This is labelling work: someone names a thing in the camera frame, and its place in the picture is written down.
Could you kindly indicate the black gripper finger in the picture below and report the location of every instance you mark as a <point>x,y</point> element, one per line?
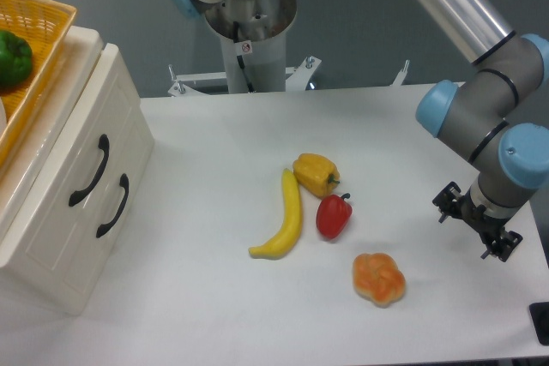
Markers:
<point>500,245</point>
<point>447,202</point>

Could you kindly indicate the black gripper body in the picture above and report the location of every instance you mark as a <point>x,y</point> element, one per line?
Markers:
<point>487,219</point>

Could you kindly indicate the black top drawer handle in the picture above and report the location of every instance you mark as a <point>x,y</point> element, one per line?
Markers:
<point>92,170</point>

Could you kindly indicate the black drawer handle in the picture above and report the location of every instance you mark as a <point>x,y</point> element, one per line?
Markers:
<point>92,170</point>
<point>117,207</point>

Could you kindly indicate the white drawer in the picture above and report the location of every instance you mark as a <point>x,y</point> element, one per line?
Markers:
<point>110,95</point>
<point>66,255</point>

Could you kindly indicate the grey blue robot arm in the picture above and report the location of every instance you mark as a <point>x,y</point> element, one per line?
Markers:
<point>512,161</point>

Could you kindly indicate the white drawer cabinet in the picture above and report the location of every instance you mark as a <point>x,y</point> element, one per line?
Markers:
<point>81,52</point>

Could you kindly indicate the black device at table edge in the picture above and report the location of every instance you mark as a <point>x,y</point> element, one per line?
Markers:
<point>539,313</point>

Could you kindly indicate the orange knotted bread roll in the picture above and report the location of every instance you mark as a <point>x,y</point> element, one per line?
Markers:
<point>377,278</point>

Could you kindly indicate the red bell pepper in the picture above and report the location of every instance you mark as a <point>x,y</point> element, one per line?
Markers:
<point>333,215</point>

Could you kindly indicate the yellow bell pepper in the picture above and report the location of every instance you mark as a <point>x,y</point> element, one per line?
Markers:
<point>318,174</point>

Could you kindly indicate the yellow banana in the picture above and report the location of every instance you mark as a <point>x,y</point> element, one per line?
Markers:
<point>283,241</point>

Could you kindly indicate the yellow woven basket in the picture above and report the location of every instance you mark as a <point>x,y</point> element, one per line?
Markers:
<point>32,35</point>

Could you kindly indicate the green bell pepper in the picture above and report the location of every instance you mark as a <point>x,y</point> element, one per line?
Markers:
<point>16,59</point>

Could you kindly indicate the white metal base frame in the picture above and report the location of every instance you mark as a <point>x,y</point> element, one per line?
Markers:
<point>298,78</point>

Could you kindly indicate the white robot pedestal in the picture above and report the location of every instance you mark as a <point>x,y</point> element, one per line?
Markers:
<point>253,42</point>

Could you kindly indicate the black bottom drawer handle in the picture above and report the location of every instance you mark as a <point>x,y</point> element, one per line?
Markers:
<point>117,207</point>

